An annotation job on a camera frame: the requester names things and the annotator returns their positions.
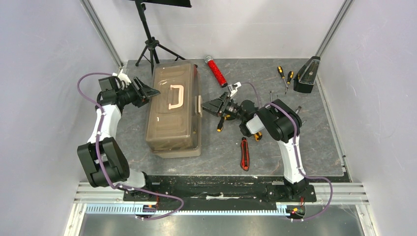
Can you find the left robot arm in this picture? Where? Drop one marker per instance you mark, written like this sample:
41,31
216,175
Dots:
102,159

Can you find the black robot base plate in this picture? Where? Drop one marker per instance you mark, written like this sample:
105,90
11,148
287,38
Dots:
224,193

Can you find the yellow black screwdriver far left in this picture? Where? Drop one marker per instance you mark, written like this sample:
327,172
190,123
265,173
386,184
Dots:
282,75

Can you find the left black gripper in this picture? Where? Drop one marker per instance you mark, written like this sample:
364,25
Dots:
146,92

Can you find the red glitter flashlight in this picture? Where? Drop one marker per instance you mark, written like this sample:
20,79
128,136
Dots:
215,70

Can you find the translucent brown plastic toolbox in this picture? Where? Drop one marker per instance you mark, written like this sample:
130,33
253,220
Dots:
175,115

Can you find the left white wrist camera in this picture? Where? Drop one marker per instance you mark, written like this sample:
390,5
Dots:
123,77

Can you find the red black utility knife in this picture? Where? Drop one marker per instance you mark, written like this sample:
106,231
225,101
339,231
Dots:
245,158

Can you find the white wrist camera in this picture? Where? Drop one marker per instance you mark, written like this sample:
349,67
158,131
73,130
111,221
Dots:
233,88
123,77

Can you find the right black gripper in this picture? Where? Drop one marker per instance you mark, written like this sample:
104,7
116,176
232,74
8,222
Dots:
223,106

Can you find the black clear-lid tool case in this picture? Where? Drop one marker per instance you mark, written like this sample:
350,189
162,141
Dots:
304,80

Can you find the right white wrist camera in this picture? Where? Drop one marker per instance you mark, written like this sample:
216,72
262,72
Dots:
233,88

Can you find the black camera tripod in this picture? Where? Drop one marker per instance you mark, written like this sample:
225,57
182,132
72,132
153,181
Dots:
149,51

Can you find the yellow black screwdriver small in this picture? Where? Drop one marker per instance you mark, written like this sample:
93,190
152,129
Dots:
220,124

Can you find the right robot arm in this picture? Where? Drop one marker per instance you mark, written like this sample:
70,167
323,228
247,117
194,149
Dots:
280,121

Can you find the aluminium frame rail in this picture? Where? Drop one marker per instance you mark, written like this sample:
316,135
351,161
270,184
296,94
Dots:
345,211

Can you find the orange black utility knife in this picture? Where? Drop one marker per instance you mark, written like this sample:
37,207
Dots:
258,136

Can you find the yellow black screwdriver far right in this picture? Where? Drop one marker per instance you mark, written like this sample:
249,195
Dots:
288,81

